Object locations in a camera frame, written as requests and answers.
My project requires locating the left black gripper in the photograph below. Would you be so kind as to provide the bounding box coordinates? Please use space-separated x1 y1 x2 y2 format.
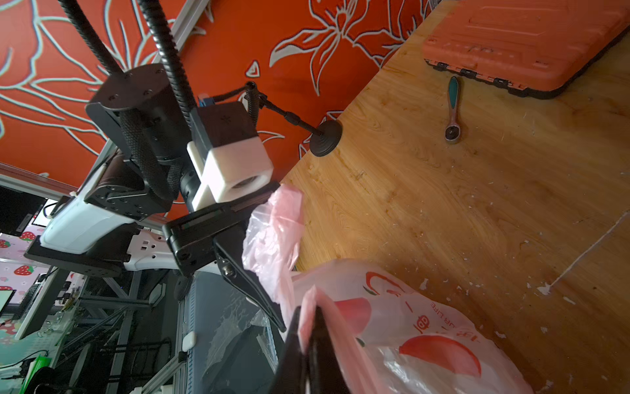
162 182 286 333

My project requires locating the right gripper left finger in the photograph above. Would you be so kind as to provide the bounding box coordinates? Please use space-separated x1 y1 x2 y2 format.
268 306 307 394

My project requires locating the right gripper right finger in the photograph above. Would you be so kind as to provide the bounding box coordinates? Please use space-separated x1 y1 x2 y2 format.
307 307 350 394

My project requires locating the pink plastic bag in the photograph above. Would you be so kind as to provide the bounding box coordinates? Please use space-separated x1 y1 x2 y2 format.
242 185 531 393

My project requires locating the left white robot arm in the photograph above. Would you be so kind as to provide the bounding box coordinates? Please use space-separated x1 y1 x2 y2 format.
26 64 285 330

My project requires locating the left black round stand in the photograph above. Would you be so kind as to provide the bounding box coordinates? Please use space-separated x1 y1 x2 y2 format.
244 81 343 157

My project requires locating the orange plastic tool case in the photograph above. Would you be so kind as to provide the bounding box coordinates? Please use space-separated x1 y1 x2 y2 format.
423 1 629 99

